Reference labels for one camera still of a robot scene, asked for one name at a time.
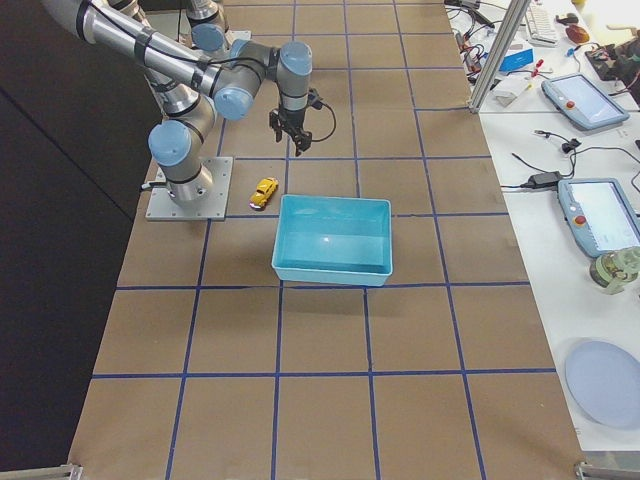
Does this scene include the aluminium frame post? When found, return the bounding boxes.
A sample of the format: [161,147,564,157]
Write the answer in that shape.
[468,0,529,113]

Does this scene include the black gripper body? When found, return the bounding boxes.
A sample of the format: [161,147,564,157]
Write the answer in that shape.
[269,107,306,139]

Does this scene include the far teach pendant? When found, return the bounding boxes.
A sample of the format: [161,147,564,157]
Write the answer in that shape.
[541,73,630,131]

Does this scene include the blue box on bench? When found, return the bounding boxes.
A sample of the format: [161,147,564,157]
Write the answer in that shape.
[499,48,534,72]

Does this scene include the black power adapter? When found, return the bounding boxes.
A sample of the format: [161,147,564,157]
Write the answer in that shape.
[527,171,562,190]

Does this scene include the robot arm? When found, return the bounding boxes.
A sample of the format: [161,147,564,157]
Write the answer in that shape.
[43,1,317,206]

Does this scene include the yellow beetle toy car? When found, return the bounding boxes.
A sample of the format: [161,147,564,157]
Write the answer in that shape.
[249,177,279,210]

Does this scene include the white keyboard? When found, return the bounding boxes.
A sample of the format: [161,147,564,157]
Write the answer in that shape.
[524,2,559,47]

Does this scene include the teach pendant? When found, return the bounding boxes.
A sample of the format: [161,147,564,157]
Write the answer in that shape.
[541,73,630,131]
[557,178,639,258]

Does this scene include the light blue plastic bin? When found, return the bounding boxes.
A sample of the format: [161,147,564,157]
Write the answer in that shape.
[271,194,393,287]

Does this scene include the light blue plate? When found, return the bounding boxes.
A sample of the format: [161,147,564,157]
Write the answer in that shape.
[564,341,639,430]

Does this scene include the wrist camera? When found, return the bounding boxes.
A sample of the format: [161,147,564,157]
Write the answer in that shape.
[306,88,324,110]

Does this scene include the near teach pendant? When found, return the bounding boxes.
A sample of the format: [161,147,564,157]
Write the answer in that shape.
[557,178,639,258]

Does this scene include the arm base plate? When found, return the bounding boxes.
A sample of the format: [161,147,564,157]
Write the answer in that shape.
[144,157,234,221]

